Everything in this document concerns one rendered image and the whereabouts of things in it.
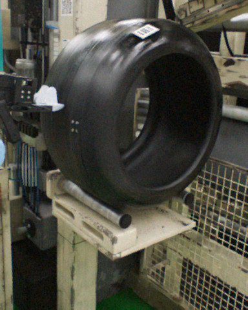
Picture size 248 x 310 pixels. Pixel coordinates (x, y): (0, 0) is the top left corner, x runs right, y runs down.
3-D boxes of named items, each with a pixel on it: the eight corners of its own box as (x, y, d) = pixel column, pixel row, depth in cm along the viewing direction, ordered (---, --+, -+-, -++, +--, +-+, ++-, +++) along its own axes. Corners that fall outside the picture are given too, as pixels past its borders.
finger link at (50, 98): (72, 89, 94) (38, 86, 88) (68, 112, 95) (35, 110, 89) (65, 87, 96) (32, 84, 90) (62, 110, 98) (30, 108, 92)
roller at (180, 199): (120, 164, 149) (129, 163, 152) (119, 175, 150) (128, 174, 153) (186, 194, 123) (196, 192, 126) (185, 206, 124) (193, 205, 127)
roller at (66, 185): (59, 177, 131) (70, 176, 134) (58, 190, 132) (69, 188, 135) (121, 216, 106) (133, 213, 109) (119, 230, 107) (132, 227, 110)
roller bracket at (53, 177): (46, 197, 133) (46, 171, 130) (130, 175, 158) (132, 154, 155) (50, 200, 130) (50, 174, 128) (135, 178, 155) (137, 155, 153)
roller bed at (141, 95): (131, 153, 172) (135, 88, 164) (154, 148, 181) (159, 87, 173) (161, 165, 158) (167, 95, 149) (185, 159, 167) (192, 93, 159)
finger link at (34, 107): (55, 106, 91) (22, 104, 85) (55, 112, 91) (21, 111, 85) (46, 103, 94) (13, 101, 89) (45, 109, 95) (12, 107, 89)
